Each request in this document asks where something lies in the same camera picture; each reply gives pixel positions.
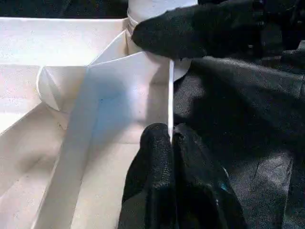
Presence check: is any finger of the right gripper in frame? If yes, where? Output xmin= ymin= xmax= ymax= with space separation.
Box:
xmin=131 ymin=0 xmax=265 ymax=61

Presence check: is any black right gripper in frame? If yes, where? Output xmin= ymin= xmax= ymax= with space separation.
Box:
xmin=248 ymin=0 xmax=305 ymax=59

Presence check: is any white plastic table leg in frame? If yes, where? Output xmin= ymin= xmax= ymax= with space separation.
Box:
xmin=126 ymin=0 xmax=199 ymax=40

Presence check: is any black plastic mat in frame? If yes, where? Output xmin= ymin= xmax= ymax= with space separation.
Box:
xmin=0 ymin=0 xmax=305 ymax=229

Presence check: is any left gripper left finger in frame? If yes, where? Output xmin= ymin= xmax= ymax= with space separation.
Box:
xmin=118 ymin=123 xmax=178 ymax=229

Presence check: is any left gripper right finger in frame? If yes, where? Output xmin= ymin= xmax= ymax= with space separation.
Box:
xmin=173 ymin=123 xmax=249 ymax=229

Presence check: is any white plastic table top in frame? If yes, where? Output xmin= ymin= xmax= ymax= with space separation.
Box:
xmin=0 ymin=17 xmax=192 ymax=229

